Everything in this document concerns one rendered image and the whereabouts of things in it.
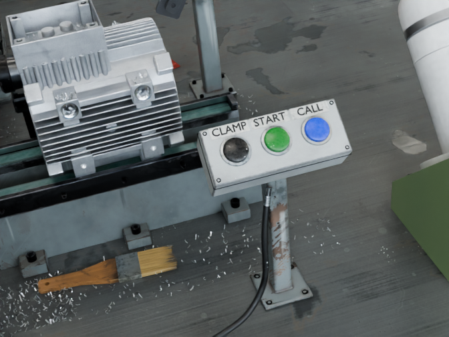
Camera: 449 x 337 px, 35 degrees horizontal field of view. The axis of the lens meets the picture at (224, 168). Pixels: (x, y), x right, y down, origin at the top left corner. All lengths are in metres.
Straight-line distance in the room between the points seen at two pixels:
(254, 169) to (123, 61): 0.28
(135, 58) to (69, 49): 0.09
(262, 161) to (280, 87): 0.63
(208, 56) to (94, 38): 0.47
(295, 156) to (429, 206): 0.26
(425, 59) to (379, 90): 0.40
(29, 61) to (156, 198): 0.29
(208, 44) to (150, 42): 0.40
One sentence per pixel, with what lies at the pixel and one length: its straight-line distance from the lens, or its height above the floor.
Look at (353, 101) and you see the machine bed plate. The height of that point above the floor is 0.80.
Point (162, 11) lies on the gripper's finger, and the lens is 0.92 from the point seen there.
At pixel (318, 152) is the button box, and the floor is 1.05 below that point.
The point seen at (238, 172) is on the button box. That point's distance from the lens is 0.82.
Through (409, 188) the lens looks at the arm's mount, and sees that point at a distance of 1.07.
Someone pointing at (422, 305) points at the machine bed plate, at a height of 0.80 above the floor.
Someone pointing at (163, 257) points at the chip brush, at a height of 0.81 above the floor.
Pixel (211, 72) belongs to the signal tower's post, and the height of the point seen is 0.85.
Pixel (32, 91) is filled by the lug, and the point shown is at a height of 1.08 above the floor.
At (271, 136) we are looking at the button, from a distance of 0.84.
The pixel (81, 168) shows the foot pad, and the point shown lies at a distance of 1.02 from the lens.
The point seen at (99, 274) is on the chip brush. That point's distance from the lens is 1.08.
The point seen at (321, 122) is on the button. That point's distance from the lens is 0.85.
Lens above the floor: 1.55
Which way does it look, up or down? 37 degrees down
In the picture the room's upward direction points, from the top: 7 degrees counter-clockwise
